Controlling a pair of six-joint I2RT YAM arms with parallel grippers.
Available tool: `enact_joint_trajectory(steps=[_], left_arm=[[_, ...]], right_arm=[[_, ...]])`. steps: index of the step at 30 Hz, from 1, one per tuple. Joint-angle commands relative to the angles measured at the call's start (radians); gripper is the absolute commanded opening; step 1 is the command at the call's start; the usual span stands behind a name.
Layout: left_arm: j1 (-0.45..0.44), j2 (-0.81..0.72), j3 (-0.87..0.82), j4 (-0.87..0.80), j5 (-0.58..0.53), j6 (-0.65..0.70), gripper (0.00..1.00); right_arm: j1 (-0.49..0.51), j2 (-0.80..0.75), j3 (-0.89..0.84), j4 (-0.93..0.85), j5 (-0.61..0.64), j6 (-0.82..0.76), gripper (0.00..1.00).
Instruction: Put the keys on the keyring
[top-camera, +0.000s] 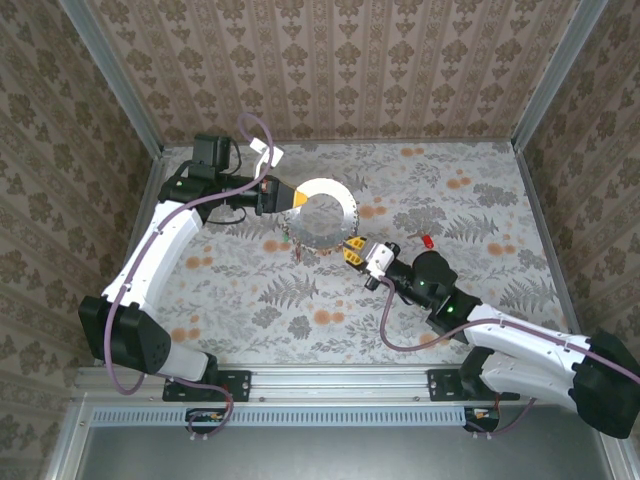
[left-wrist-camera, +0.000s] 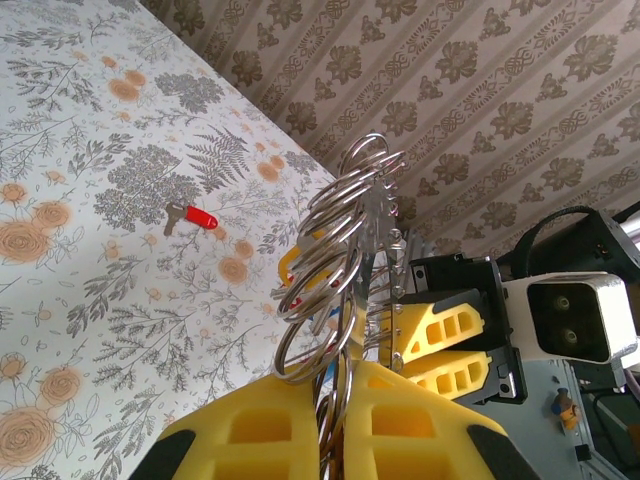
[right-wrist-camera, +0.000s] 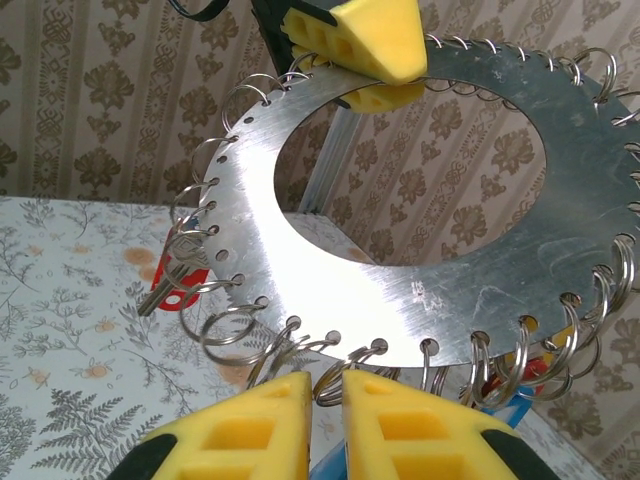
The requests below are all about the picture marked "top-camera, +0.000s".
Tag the large silver keyring disc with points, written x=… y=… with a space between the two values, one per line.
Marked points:
x=330 y=187

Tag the red key tag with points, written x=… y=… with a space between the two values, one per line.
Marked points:
x=428 y=242

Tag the silver key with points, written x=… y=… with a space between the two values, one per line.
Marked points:
x=415 y=235

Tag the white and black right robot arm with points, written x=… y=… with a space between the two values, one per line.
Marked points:
x=525 y=335

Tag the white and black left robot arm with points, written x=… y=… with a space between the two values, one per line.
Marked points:
x=155 y=250

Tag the floral patterned tablecloth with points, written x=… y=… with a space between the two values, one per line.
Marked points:
x=300 y=325

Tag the grey metal base panel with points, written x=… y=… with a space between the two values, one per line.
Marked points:
x=325 y=455

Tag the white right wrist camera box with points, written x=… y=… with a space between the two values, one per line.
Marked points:
x=379 y=260

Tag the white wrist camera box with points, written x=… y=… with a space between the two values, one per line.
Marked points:
x=262 y=167
x=379 y=260

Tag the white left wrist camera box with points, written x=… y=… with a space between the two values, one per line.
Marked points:
x=262 y=167

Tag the wide aluminium base rail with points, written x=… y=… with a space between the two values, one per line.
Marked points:
x=340 y=382

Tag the aluminium frame rail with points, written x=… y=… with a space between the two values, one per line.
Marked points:
x=542 y=225
x=147 y=200

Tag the aluminium frame post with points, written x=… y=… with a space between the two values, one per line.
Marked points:
x=114 y=75
x=557 y=75

